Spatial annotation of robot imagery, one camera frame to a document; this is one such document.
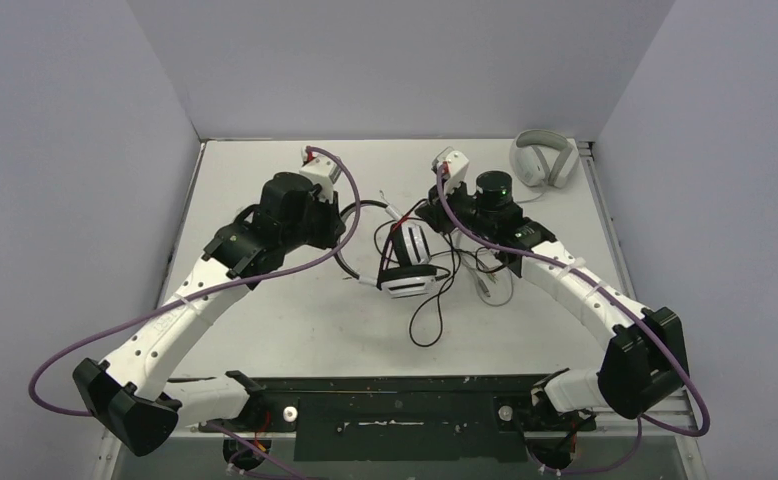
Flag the grey white over-ear headphones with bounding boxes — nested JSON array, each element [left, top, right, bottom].
[[455, 129, 581, 309]]

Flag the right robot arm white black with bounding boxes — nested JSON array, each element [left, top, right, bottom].
[[416, 166, 690, 428]]

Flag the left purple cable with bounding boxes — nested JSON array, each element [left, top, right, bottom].
[[27, 145, 364, 480]]

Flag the purple cable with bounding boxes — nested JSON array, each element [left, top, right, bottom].
[[435, 165, 712, 477], [27, 145, 364, 480]]

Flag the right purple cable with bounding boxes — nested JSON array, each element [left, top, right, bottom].
[[435, 165, 712, 477]]

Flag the aluminium rail frame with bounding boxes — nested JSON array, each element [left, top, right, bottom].
[[90, 140, 702, 480]]

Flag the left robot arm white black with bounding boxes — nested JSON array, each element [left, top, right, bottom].
[[72, 171, 345, 456]]

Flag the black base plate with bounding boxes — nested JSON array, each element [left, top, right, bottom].
[[218, 375, 597, 462]]

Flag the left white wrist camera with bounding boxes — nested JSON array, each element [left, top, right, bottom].
[[298, 147, 342, 203]]

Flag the black and white headphones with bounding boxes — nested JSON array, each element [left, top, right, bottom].
[[332, 192, 496, 349]]

